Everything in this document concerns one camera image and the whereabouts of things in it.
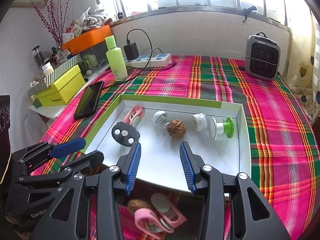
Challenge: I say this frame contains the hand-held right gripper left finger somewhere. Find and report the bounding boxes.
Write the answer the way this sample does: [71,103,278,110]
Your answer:
[32,141,142,240]

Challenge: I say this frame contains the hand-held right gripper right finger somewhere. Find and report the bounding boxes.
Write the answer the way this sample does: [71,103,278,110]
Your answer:
[179,141,292,240]

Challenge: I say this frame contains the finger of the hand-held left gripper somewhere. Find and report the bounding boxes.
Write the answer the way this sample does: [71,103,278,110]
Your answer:
[12,137,87,173]
[19,150,105,188]

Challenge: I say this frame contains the green cardboard box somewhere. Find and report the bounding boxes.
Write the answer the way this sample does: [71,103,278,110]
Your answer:
[84,94,252,195]

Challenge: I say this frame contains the brown walnut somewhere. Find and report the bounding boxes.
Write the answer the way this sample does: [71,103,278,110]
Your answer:
[167,120,186,137]
[127,199,148,214]

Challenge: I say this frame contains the black disc with metal buttons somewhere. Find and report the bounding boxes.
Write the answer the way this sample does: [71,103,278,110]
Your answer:
[112,122,140,147]

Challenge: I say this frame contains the white ribbed cap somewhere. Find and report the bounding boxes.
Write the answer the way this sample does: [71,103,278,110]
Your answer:
[192,113,208,132]

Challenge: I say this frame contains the pink plastic clip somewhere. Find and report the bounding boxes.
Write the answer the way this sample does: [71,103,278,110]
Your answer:
[134,209,175,234]
[150,193,187,227]
[124,106,145,128]

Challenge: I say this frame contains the white and green spool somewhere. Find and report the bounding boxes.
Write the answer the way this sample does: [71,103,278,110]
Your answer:
[209,116,235,140]

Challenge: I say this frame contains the white mushroom-shaped hook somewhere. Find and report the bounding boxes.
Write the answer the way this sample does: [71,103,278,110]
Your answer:
[152,111,168,125]

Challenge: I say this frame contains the black smartphone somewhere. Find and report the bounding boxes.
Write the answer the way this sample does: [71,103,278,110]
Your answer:
[74,80,104,120]

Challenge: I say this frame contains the closed lime green box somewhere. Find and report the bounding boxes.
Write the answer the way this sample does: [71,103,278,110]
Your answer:
[34,64,85,105]

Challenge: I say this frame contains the white pill bottle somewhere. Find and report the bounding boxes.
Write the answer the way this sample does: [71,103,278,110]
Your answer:
[42,64,54,77]

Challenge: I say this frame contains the green striped gift box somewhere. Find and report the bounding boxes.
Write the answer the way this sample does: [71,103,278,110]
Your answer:
[37,54,82,88]

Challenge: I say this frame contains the pink plaid blanket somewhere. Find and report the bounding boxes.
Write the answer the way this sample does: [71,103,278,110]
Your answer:
[30,54,317,240]

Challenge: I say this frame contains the dark glass jar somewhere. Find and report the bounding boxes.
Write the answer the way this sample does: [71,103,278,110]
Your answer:
[31,45,47,69]

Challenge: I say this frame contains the lime green bottle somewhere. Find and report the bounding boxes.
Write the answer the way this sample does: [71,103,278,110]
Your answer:
[105,35,128,82]

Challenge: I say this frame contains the glass tank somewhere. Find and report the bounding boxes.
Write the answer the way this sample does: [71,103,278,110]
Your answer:
[75,40,112,77]

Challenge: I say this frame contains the orange tray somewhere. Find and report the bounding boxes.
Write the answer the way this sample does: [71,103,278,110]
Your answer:
[61,25,112,54]

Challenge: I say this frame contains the white power strip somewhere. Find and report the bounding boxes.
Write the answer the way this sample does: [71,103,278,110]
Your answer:
[124,53,172,68]

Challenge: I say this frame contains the black charger adapter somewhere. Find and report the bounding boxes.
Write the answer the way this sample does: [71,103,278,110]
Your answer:
[124,42,139,60]

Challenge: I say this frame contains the printed paper cards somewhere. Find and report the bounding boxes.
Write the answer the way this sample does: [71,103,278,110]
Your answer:
[62,20,84,43]

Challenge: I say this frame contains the white plastic bag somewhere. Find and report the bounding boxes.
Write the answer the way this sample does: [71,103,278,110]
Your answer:
[79,6,107,30]

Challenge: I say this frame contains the grey space heater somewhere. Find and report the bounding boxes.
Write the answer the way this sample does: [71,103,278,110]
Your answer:
[244,32,281,82]

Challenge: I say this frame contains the dried flower branches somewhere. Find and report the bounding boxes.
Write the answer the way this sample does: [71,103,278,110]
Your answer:
[31,0,75,45]

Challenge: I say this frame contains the heart print curtain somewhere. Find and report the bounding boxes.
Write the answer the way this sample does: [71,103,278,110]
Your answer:
[282,5,320,125]

